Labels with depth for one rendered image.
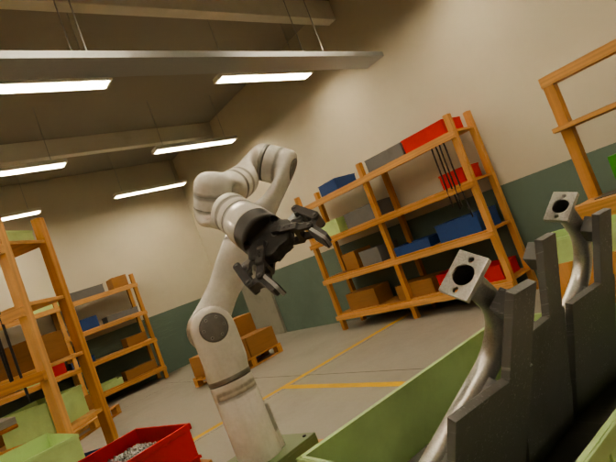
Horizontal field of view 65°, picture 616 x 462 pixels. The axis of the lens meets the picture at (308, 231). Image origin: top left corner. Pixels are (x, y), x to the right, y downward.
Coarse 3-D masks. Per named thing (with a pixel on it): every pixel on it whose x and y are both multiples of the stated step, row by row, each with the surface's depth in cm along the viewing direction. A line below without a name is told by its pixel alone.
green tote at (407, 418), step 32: (448, 352) 100; (416, 384) 92; (448, 384) 97; (384, 416) 86; (416, 416) 90; (320, 448) 77; (352, 448) 80; (384, 448) 84; (416, 448) 88; (608, 448) 50
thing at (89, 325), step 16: (96, 288) 924; (112, 288) 954; (128, 288) 952; (80, 304) 894; (16, 320) 831; (80, 320) 895; (96, 320) 911; (112, 320) 927; (144, 320) 964; (64, 336) 867; (128, 336) 970; (144, 336) 957; (128, 352) 920; (64, 368) 857; (80, 368) 864; (144, 368) 940; (160, 368) 947; (80, 384) 863; (112, 384) 897; (128, 384) 905; (0, 400) 788
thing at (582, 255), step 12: (564, 192) 79; (576, 192) 78; (552, 204) 80; (564, 204) 80; (552, 216) 78; (564, 216) 77; (576, 216) 79; (576, 228) 80; (576, 240) 83; (576, 252) 84; (588, 252) 83; (576, 264) 85; (588, 264) 84; (576, 276) 84; (588, 276) 84; (576, 288) 83; (564, 300) 83
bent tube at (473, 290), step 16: (464, 256) 56; (480, 256) 54; (448, 272) 56; (464, 272) 57; (480, 272) 53; (448, 288) 55; (464, 288) 54; (480, 288) 55; (480, 304) 57; (496, 320) 59; (496, 336) 61; (480, 352) 62; (496, 352) 61; (480, 368) 61; (496, 368) 61; (464, 384) 62; (480, 384) 61; (464, 400) 60; (432, 448) 59
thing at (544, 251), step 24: (552, 240) 70; (528, 264) 72; (552, 264) 70; (552, 288) 71; (552, 312) 71; (552, 336) 71; (552, 360) 71; (552, 384) 71; (552, 408) 71; (528, 432) 67; (552, 432) 72; (528, 456) 67
